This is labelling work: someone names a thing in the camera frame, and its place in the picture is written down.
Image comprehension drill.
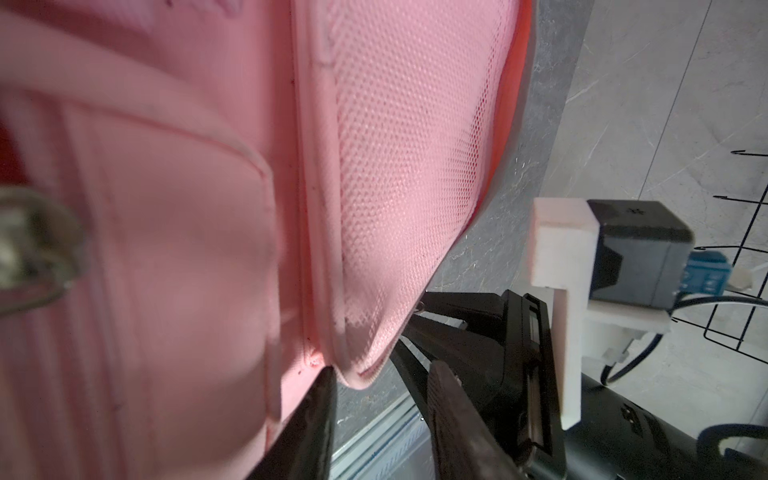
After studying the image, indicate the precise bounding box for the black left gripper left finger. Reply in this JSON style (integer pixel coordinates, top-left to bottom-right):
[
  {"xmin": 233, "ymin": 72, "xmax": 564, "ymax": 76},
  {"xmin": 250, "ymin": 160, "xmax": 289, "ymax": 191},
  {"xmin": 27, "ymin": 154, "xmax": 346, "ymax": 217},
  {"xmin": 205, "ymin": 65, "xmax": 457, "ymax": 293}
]
[{"xmin": 247, "ymin": 367, "xmax": 337, "ymax": 480}]

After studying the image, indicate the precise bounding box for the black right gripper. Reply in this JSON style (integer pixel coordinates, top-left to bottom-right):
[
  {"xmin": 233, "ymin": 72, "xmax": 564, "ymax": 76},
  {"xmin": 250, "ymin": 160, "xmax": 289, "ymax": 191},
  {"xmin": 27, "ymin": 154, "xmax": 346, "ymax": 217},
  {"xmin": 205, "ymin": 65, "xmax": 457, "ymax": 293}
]
[{"xmin": 390, "ymin": 291, "xmax": 567, "ymax": 479}]

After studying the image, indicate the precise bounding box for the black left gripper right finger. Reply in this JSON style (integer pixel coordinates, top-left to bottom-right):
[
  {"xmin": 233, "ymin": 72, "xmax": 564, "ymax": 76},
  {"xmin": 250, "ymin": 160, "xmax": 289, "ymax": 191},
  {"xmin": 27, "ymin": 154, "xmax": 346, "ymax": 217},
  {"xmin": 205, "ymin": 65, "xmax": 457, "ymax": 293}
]
[{"xmin": 427, "ymin": 361, "xmax": 524, "ymax": 480}]

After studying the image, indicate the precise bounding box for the pink student backpack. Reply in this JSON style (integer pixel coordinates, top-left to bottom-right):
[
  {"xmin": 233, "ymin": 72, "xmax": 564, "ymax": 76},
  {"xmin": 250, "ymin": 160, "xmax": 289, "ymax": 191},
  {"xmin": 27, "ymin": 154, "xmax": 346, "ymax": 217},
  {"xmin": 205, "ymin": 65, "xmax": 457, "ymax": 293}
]
[{"xmin": 1, "ymin": 1, "xmax": 533, "ymax": 479}]

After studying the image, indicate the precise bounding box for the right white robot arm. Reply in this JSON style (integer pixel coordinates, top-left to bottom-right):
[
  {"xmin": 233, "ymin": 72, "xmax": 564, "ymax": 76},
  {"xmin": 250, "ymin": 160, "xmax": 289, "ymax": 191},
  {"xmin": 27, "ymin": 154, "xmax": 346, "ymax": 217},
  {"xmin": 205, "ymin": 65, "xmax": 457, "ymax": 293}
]
[{"xmin": 391, "ymin": 291, "xmax": 767, "ymax": 479}]

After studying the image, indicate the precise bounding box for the black wire hook rack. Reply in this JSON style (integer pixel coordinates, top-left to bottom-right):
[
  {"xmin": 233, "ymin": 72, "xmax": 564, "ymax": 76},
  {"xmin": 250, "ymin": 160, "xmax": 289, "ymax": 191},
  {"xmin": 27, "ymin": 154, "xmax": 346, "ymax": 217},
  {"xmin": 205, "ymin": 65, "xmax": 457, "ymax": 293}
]
[{"xmin": 666, "ymin": 149, "xmax": 767, "ymax": 364}]

